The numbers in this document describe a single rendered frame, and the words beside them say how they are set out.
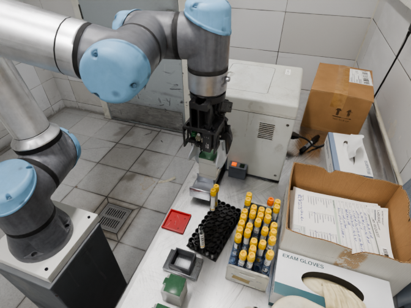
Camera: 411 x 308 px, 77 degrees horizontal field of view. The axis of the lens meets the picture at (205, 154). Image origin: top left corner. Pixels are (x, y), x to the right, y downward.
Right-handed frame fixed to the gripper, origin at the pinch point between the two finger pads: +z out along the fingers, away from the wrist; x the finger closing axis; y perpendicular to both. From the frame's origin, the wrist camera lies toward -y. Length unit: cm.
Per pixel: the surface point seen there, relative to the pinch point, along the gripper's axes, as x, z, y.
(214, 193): 1.6, 11.7, 0.4
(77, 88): -202, 83, -144
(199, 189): -4.6, 16.2, -3.2
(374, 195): 43.8, 13.3, -16.4
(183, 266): 0.0, 20.8, 18.3
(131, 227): -68, 110, -31
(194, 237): -1.0, 21.8, 9.4
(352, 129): 41, 18, -58
